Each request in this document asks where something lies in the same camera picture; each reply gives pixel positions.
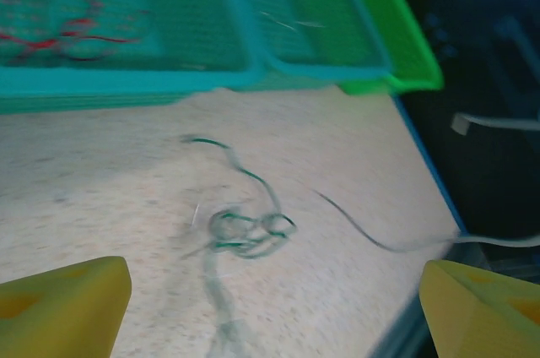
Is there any green cable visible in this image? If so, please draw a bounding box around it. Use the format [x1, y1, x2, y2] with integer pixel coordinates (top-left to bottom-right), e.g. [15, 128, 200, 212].
[181, 134, 299, 260]

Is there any long white cable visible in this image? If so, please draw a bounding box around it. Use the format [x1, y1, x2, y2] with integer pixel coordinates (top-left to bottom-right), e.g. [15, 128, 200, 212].
[314, 190, 540, 254]

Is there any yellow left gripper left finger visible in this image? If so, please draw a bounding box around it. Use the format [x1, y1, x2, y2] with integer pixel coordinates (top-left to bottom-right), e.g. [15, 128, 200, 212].
[0, 255, 132, 358]

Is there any large teal basket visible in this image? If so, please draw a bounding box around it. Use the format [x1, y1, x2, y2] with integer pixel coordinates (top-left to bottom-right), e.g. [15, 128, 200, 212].
[0, 0, 266, 117]

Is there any green basket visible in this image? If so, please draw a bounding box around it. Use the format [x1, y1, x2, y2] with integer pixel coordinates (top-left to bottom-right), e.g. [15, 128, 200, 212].
[337, 0, 445, 96]

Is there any white cable in basket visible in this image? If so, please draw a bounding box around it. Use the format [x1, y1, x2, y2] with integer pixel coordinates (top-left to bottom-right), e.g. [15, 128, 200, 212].
[258, 9, 327, 33]

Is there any white flat cable with plug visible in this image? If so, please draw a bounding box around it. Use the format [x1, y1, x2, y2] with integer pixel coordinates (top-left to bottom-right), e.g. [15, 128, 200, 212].
[450, 111, 540, 137]

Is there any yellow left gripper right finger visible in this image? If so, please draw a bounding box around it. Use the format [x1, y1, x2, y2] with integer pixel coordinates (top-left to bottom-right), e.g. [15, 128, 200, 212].
[419, 259, 540, 358]

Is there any red cable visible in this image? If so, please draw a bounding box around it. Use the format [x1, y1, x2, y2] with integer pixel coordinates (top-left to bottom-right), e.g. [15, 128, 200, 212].
[0, 0, 155, 64]

